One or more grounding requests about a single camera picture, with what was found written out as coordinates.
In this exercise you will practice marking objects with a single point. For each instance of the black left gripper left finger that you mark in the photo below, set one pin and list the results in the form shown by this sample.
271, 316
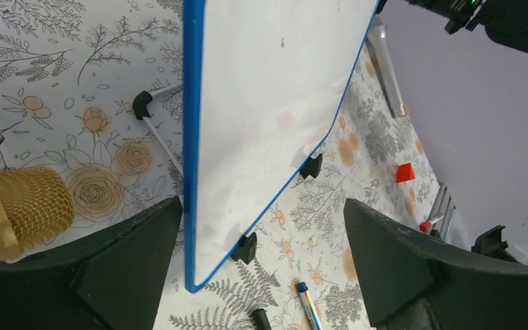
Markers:
111, 279

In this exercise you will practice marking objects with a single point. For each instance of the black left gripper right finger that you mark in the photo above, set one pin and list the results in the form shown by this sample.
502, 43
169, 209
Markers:
411, 280

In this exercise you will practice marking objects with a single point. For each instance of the blue framed whiteboard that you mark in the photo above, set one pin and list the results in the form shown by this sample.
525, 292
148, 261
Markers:
261, 86

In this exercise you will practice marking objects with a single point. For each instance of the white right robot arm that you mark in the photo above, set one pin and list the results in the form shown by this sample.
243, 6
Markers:
505, 21

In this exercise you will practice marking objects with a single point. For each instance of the blue whiteboard marker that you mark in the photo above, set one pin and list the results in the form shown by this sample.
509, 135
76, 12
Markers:
308, 305

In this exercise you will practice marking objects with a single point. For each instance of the black whiteboard marker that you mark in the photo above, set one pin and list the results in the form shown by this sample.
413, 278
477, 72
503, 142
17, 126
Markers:
260, 319

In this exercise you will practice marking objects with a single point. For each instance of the red triangular block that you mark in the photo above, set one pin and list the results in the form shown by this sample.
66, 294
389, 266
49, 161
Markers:
405, 173

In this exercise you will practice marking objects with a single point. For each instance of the floral patterned table mat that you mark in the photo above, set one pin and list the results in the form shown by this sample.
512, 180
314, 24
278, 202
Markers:
69, 71

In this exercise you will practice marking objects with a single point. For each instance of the silver microphone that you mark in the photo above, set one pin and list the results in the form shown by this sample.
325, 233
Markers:
376, 38

